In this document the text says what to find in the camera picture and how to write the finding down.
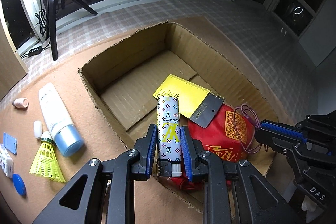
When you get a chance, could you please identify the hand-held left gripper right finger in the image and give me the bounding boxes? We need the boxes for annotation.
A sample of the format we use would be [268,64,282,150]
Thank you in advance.
[180,126,293,224]

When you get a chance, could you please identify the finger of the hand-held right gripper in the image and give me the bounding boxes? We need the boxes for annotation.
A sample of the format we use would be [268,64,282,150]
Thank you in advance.
[254,120,307,155]
[295,114,336,154]

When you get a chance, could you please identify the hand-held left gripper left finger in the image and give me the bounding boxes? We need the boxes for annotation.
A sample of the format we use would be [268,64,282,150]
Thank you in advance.
[33,123,158,224]

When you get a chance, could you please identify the white patterned lighter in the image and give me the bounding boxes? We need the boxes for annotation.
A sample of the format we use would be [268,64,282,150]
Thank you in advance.
[157,95,183,178]

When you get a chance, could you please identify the red drawstring bag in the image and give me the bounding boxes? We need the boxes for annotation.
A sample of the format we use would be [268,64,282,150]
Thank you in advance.
[171,104,263,191]

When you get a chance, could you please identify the yellow and black ruler card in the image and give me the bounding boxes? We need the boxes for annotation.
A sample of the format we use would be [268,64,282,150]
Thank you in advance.
[153,74,225,128]

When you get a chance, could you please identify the cardboard box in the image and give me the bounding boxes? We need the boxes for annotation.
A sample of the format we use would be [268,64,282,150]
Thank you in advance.
[78,20,280,214]

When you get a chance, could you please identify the white patterned tissue pack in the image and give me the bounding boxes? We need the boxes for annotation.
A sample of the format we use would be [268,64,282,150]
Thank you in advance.
[0,144,13,178]

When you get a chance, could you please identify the white tube with blue cap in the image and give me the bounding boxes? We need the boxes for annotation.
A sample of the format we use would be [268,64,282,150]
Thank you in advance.
[38,83,84,157]

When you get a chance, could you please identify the yellow shuttlecock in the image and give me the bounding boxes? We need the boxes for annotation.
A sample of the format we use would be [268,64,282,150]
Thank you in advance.
[29,132,66,183]

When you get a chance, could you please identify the small white tube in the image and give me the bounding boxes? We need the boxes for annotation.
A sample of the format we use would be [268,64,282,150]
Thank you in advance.
[34,121,42,140]

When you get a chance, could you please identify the grey checked mat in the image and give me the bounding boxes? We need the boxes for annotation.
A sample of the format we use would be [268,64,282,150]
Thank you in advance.
[18,0,319,119]

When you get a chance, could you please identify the blue round lid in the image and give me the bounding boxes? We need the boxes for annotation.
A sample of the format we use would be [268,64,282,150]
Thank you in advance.
[13,174,27,196]

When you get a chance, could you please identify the small pink bottle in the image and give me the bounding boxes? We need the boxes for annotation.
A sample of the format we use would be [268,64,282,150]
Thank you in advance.
[13,98,29,109]

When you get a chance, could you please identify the light blue card holder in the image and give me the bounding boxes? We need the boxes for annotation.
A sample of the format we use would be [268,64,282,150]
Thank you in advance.
[3,133,18,155]

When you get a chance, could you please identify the black tripod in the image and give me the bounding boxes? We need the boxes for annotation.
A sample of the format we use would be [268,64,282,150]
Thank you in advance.
[43,0,98,61]

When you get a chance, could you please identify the large light wooden board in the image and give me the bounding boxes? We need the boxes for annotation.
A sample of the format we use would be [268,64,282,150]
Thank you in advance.
[0,22,29,101]

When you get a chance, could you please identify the black ring light cable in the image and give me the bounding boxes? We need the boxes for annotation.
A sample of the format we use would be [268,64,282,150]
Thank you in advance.
[21,10,51,58]

